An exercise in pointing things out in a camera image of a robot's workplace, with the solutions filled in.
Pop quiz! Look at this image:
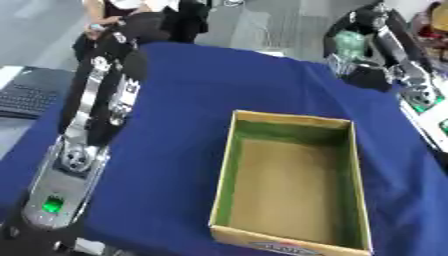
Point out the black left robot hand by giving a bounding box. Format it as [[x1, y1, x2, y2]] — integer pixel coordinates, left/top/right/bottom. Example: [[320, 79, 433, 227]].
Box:
[[56, 12, 170, 147]]

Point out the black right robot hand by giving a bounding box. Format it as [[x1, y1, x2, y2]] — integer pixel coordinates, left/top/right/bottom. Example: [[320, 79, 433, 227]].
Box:
[[322, 1, 445, 98]]

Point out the pale green toy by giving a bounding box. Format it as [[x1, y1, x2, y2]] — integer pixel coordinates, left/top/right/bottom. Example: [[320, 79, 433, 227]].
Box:
[[334, 29, 373, 65]]

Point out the tan cardboard box green inside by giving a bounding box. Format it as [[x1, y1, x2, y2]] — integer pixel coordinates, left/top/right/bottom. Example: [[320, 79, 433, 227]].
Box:
[[206, 109, 377, 256]]

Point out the red and tan bag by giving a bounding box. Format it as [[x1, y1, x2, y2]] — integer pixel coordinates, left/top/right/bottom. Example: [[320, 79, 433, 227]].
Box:
[[407, 1, 448, 62]]

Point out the person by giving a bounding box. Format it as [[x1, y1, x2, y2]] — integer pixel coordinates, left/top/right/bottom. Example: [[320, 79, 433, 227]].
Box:
[[71, 0, 214, 62]]

